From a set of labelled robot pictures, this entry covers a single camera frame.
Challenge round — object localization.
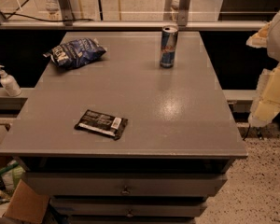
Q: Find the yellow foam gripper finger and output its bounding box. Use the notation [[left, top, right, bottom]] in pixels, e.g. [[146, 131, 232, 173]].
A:
[[246, 22, 271, 49], [248, 63, 280, 128]]

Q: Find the dark chocolate rxbar wrapper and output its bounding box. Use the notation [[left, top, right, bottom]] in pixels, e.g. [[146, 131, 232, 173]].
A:
[[75, 109, 128, 140]]

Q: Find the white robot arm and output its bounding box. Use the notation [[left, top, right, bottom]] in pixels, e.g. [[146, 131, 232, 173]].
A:
[[246, 10, 280, 128]]

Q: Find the blue silver energy drink can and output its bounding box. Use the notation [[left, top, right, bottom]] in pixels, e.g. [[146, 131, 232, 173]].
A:
[[160, 25, 178, 68]]

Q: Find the grey drawer cabinet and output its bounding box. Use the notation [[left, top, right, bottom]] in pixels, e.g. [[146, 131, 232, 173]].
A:
[[0, 32, 247, 224]]

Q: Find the blue chip bag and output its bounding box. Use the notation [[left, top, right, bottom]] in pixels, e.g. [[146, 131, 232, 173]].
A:
[[43, 38, 106, 70]]

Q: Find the middle grey drawer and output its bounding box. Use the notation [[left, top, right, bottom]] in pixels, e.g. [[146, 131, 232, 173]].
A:
[[50, 198, 206, 217]]

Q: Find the grey drawer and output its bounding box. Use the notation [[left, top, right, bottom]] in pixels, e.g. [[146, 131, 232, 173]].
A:
[[50, 198, 206, 217], [22, 173, 227, 197]]

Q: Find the top grey drawer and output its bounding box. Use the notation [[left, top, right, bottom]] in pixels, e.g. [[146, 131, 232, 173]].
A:
[[22, 173, 227, 197]]

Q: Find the white pump dispenser bottle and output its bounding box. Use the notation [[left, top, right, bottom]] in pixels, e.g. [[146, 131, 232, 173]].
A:
[[0, 64, 21, 97]]

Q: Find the brown cardboard box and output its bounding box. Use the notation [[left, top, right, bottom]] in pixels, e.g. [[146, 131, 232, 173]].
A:
[[4, 180, 49, 224]]

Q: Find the black cable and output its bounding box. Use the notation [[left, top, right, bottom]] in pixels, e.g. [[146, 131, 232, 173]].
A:
[[3, 12, 96, 23]]

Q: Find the metal railing frame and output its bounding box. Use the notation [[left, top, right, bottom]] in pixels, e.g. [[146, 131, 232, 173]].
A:
[[0, 0, 280, 31]]

